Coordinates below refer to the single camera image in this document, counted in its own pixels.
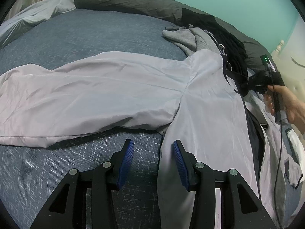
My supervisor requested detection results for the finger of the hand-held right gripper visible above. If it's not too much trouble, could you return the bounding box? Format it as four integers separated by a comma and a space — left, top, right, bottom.
235, 75, 250, 97

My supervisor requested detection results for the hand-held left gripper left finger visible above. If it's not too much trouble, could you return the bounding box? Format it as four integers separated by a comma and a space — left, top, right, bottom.
30, 139, 134, 229

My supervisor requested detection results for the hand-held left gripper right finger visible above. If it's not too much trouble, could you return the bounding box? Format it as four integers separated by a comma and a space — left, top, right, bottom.
172, 139, 278, 229

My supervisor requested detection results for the person's right hand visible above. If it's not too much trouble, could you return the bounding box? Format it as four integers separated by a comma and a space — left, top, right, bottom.
263, 85, 305, 134

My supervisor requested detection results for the cream tufted headboard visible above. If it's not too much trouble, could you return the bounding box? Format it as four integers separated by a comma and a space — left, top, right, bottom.
271, 17, 305, 134

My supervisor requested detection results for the white folded garment black trim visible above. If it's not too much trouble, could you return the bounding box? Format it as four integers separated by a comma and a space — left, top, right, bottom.
285, 128, 305, 163

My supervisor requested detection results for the bed with blue-grey sheet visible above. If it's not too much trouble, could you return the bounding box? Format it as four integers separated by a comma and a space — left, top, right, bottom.
0, 8, 305, 229

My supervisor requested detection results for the light grey blanket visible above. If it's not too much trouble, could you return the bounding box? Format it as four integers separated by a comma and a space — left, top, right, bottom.
0, 0, 77, 48

